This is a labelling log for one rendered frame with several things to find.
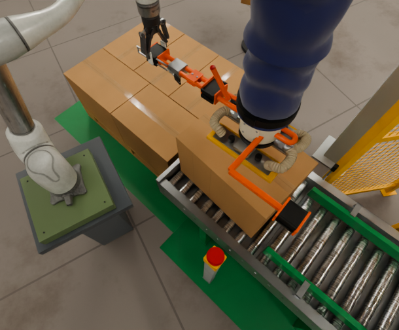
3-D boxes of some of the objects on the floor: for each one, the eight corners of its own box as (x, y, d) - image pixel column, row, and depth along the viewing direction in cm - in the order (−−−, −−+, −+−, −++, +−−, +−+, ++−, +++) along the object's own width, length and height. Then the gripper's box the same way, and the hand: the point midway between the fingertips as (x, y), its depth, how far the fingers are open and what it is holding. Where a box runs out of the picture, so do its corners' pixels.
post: (215, 276, 193) (227, 256, 104) (209, 284, 191) (216, 270, 102) (208, 270, 195) (214, 245, 106) (202, 277, 193) (203, 258, 104)
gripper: (136, 29, 102) (147, 74, 122) (174, 4, 109) (178, 51, 129) (123, 21, 104) (136, 67, 125) (161, -3, 111) (168, 44, 131)
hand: (157, 54), depth 124 cm, fingers closed on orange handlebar, 8 cm apart
